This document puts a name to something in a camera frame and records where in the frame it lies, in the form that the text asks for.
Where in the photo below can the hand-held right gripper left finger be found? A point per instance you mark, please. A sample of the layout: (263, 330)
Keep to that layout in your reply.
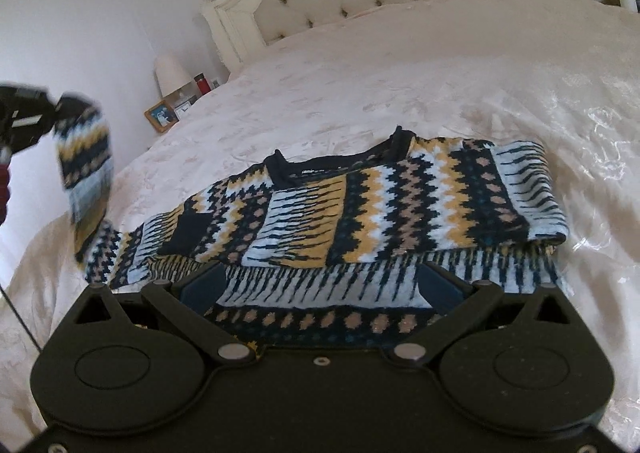
(202, 285)

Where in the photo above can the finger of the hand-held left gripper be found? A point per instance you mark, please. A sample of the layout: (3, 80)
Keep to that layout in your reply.
(71, 105)

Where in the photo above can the white table lamp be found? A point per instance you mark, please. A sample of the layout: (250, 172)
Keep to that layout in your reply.
(171, 75)

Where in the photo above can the wooden photo frame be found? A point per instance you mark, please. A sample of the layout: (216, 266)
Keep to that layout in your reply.
(161, 117)

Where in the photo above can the patterned knit sweater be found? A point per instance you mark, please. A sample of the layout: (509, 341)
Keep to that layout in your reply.
(375, 203)

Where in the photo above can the red bottle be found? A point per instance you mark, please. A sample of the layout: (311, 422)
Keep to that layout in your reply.
(202, 84)

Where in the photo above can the cream bedspread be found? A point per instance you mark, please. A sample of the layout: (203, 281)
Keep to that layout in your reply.
(400, 83)

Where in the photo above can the white candle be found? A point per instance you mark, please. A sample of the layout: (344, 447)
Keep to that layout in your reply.
(627, 0)

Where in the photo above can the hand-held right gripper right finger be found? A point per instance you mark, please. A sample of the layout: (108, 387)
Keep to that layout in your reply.
(439, 285)

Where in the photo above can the small clear frame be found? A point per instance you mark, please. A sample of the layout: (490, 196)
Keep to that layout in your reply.
(184, 103)

